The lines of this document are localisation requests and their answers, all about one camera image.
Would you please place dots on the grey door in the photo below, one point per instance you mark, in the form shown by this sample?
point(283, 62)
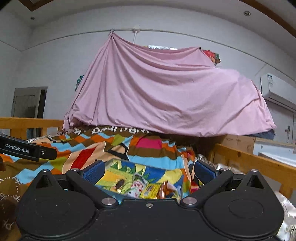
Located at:
point(29, 102)

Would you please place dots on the pink draped sheet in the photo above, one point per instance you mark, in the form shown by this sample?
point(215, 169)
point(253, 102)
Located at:
point(166, 91)

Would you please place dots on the orange red snack packet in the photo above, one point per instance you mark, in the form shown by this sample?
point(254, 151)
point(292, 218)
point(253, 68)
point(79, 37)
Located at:
point(166, 189)

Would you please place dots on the yellow snack packet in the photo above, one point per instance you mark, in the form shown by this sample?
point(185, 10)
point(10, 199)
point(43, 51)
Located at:
point(151, 191)

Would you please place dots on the floral quilt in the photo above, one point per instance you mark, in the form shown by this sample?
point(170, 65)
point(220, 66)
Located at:
point(287, 229)

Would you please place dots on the colourful cartoon blanket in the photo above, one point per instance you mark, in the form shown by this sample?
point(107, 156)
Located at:
point(157, 157)

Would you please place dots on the white green snack packet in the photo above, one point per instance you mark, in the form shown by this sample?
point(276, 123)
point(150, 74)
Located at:
point(138, 185)

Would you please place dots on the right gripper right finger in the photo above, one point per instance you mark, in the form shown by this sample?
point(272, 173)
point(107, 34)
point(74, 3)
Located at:
point(214, 182)

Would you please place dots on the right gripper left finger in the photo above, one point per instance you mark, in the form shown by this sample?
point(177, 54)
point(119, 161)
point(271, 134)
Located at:
point(83, 181)

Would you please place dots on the wooden bed rail left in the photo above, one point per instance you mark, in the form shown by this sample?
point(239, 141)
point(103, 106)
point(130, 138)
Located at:
point(18, 126)

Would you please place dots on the white air conditioner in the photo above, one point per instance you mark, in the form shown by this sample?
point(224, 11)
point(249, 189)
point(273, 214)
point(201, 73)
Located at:
point(277, 90)

